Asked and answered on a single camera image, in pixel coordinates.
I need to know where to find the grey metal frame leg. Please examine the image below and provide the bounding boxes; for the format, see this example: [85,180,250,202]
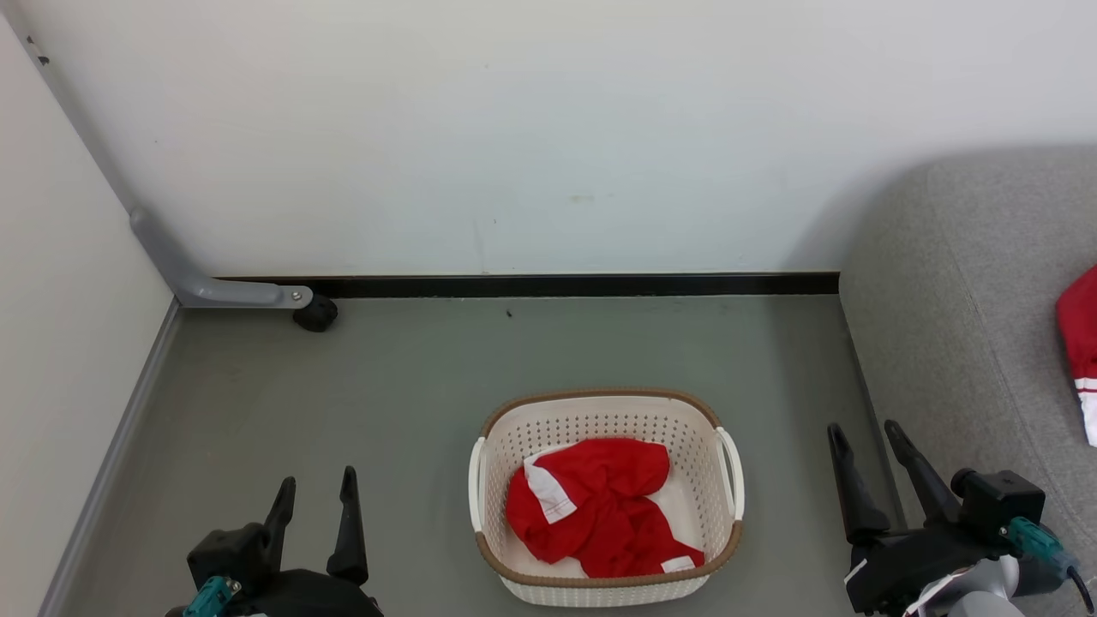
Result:
[17,26,315,309]

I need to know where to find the grey panel bottom rail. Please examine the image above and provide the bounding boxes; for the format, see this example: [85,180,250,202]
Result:
[39,300,183,617]

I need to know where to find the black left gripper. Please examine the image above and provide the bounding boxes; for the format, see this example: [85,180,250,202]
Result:
[231,467,384,617]

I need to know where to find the red garment with striped hem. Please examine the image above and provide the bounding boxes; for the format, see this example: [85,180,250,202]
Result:
[1056,266,1097,447]

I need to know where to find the black caster wheel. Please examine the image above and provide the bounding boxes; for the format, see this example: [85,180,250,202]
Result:
[292,295,339,333]

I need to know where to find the red garment with white collar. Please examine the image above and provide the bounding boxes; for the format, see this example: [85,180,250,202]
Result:
[505,438,705,579]

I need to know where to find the white laundry basket brown rim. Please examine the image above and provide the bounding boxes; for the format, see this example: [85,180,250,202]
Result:
[468,387,746,608]

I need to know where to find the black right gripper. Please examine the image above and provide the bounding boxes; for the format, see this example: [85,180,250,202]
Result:
[828,420,1004,614]

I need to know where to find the grey fabric sofa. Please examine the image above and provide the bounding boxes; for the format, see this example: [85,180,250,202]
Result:
[840,146,1097,617]

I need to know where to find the black baseboard strip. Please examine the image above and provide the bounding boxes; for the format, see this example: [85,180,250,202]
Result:
[214,273,841,299]

